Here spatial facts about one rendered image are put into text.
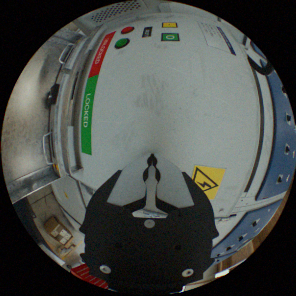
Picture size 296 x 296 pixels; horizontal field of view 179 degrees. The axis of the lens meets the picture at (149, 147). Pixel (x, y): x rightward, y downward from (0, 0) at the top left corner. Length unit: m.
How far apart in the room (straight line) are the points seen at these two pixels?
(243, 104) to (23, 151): 0.54
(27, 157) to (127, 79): 0.38
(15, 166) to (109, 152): 0.37
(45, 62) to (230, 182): 0.60
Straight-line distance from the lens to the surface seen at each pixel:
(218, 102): 0.15
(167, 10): 0.50
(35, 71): 0.45
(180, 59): 0.17
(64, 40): 0.55
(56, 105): 0.36
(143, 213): 0.41
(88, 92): 0.23
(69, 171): 0.23
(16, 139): 0.41
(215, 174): 0.16
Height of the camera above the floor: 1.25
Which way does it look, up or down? 15 degrees down
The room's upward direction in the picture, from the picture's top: 99 degrees clockwise
